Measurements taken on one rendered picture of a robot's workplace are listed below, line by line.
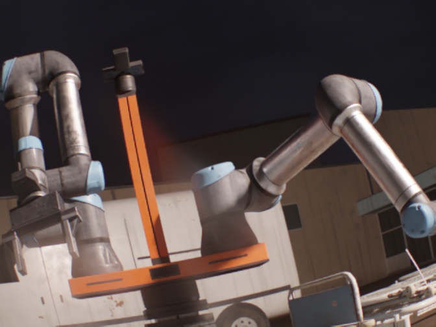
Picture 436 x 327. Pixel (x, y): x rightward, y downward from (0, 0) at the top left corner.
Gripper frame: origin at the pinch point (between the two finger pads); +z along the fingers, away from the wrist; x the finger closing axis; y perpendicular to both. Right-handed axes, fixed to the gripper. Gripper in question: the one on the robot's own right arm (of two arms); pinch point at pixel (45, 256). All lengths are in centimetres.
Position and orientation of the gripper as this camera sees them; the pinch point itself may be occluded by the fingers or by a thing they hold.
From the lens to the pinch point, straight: 129.6
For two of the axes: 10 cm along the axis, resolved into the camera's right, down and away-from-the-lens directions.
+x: -9.4, 3.5, -0.3
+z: 3.0, 7.6, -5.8
